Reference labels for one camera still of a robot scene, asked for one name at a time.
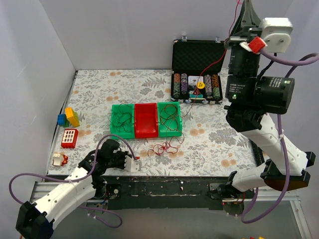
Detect black wire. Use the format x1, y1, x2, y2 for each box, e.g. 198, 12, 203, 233
110, 104, 134, 133

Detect wire bundle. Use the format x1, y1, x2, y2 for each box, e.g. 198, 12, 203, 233
139, 0, 244, 172

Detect red wire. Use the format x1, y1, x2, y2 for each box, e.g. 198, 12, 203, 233
159, 104, 180, 131

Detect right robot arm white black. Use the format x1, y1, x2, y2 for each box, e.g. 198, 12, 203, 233
218, 0, 319, 198

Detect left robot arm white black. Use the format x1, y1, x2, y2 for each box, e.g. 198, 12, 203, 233
15, 139, 133, 239

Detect red white toy block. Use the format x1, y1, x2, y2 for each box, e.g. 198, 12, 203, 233
61, 128, 78, 148

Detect left green bin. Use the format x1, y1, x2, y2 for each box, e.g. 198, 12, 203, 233
109, 104, 135, 139

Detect green bin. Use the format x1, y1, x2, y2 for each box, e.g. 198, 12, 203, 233
109, 104, 135, 139
157, 102, 182, 137

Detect small red white toy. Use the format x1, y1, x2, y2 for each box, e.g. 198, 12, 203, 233
52, 153, 68, 166

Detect black poker chip case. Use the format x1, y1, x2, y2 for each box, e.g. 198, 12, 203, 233
170, 39, 226, 104

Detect red bin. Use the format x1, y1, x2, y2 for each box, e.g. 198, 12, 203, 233
134, 103, 159, 138

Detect stacked toy bricks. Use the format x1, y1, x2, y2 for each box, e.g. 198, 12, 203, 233
57, 107, 80, 128

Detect right green bin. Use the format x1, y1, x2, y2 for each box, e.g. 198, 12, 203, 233
157, 102, 182, 137

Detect black microphone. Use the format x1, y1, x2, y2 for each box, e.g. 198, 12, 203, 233
250, 140, 265, 166

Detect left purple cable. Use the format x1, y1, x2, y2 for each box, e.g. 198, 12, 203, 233
8, 134, 139, 229

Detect purple cable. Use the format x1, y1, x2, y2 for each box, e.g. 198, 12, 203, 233
8, 134, 139, 229
241, 49, 319, 224

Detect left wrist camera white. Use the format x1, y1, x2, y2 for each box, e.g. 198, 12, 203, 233
124, 156, 142, 172

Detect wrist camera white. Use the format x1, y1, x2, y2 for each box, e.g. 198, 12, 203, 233
239, 17, 294, 54
124, 156, 142, 172

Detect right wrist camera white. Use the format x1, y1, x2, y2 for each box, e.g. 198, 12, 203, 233
239, 17, 294, 54

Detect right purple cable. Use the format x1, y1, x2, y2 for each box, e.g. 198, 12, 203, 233
241, 49, 319, 224

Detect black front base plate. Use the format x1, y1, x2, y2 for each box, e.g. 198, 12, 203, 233
77, 175, 257, 211

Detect aluminium frame rail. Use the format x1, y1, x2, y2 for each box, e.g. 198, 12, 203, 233
30, 182, 300, 203

